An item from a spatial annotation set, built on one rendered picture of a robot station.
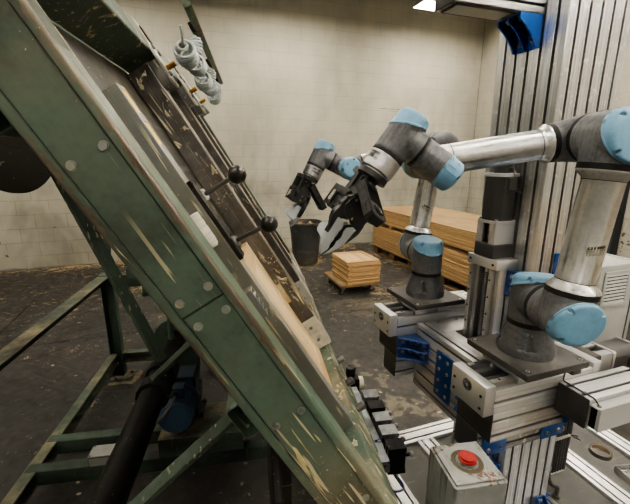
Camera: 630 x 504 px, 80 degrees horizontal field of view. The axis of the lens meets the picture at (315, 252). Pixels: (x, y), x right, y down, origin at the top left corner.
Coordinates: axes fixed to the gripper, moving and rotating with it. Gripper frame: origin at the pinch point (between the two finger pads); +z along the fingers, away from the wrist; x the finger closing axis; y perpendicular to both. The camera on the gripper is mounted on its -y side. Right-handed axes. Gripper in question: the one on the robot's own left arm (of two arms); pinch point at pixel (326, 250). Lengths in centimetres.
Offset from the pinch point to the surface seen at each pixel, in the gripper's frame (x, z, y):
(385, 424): -57, 36, -4
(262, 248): -12.1, 14.8, 43.7
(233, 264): 12.6, 14.4, 8.0
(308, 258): -289, 58, 386
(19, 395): -8, 214, 190
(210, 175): 13, 4, 53
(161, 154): 35.4, 3.0, 16.9
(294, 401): 3.5, 23.4, -22.0
